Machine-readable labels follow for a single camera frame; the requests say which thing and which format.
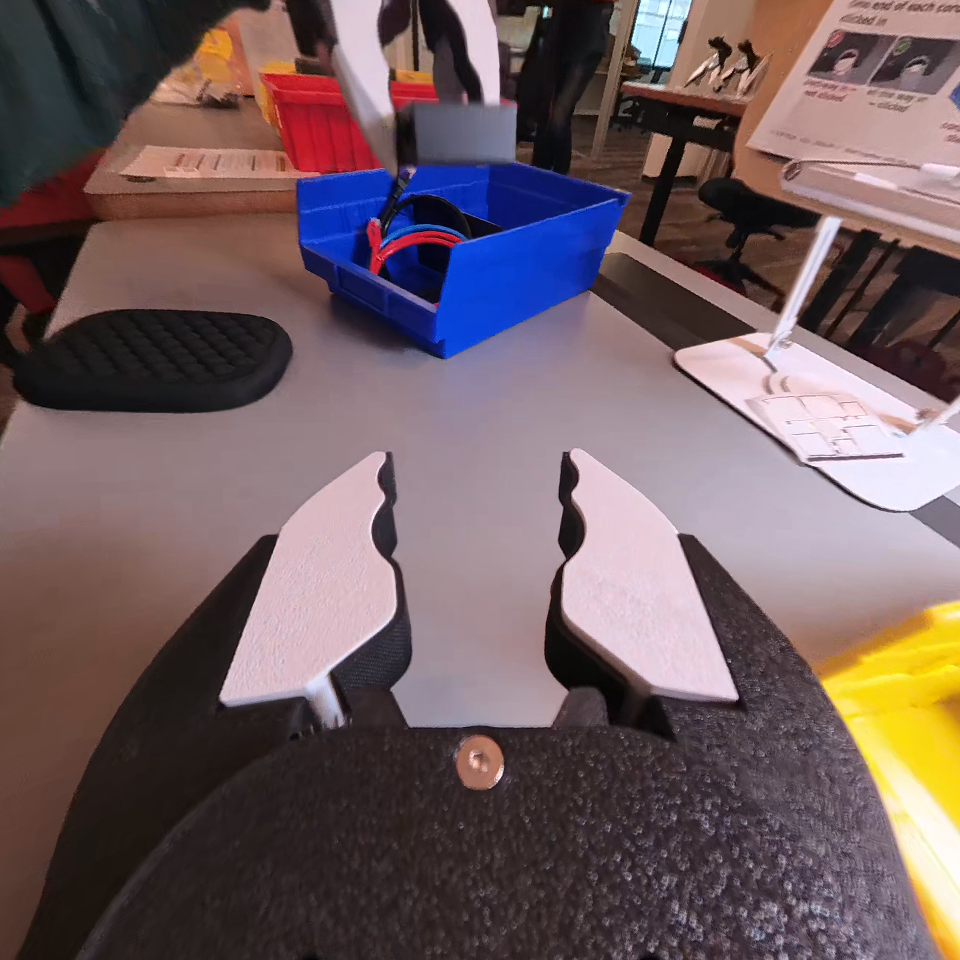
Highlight blue ethernet cable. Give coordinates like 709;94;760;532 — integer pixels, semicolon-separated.
378;222;462;252

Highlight person's left forearm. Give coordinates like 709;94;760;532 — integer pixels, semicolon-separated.
0;0;267;207

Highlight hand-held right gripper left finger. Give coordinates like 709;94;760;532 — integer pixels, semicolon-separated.
219;450;413;729

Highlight white document stand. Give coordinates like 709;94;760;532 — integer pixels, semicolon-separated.
672;153;960;513

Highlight wooden background table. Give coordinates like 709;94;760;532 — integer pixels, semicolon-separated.
621;81;751;249

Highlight black ethernet cable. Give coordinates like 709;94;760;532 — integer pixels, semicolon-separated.
377;168;474;241

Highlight black office chair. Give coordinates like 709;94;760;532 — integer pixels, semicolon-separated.
697;177;826;301

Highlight small printed card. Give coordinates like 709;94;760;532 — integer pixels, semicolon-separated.
745;390;906;463

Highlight white paper sheet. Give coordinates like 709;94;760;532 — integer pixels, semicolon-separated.
120;145;301;181

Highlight red cloth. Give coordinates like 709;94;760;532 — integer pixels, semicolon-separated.
0;148;108;320

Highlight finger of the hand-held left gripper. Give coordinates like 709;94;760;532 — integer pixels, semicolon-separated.
330;0;421;172
420;0;503;106

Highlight flat wooden board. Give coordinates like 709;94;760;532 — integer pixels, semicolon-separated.
82;144;303;222

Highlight printed instruction sheet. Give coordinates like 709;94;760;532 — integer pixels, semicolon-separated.
746;0;960;168

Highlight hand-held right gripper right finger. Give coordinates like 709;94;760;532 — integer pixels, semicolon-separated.
543;448;741;711

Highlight blue plastic bin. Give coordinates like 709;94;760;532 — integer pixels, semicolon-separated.
296;161;632;360

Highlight red plastic bin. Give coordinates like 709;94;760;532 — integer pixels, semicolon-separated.
258;72;519;174

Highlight yellow plastic bin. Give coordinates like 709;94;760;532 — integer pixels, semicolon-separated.
816;600;960;960

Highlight black textured wrist rest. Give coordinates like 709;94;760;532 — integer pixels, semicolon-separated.
13;309;294;414

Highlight red ethernet cable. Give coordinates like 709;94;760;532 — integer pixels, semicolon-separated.
366;217;468;277

